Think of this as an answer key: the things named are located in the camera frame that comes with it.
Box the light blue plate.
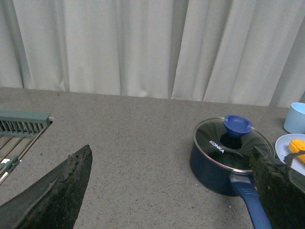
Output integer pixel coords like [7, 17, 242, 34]
[275, 134, 305, 175]

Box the glass lid blue knob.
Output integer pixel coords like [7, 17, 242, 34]
[193, 115, 275, 173]

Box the dark blue saucepan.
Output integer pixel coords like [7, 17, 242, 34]
[189, 117, 276, 229]

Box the yellow corn cob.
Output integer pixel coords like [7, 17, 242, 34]
[288, 139, 305, 154]

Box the light blue cup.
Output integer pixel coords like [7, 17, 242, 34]
[283, 102, 305, 134]

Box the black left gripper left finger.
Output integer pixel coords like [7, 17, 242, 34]
[0, 145, 92, 229]

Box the green dish rack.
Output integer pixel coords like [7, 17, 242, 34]
[0, 110, 53, 183]

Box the white curtain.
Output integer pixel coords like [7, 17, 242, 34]
[0, 0, 305, 107]

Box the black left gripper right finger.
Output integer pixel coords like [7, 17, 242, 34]
[250, 147, 305, 229]

